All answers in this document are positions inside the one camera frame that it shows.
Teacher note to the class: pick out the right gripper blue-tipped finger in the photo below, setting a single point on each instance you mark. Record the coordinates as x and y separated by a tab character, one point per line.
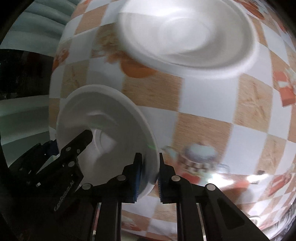
37	156

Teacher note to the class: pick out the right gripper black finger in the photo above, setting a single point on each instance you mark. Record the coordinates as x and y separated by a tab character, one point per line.
69	155

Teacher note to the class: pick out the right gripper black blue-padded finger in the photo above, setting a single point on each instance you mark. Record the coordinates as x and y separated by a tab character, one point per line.
204	212
111	195

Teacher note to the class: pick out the white ceramic bowl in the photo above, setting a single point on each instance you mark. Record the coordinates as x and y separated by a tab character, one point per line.
119	131

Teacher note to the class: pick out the checkered printed tablecloth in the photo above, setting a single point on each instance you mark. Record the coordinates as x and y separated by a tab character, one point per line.
237	133

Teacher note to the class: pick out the large white plate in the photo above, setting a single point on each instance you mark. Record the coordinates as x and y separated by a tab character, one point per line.
203	39

